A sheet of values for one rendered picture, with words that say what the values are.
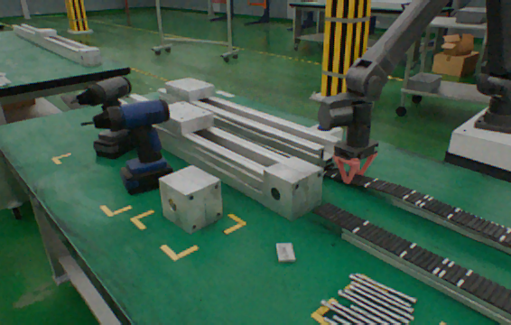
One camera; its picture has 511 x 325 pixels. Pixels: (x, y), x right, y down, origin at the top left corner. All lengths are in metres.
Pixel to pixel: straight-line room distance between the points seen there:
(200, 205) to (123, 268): 0.19
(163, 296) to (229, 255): 0.15
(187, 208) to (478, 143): 0.83
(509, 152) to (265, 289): 0.79
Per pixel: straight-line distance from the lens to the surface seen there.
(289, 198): 0.84
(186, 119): 1.11
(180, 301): 0.70
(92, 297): 1.62
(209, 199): 0.84
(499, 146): 1.24
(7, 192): 2.58
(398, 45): 0.95
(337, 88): 4.27
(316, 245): 0.81
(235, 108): 1.33
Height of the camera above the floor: 1.27
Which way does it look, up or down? 26 degrees down
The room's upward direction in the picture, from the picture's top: 1 degrees counter-clockwise
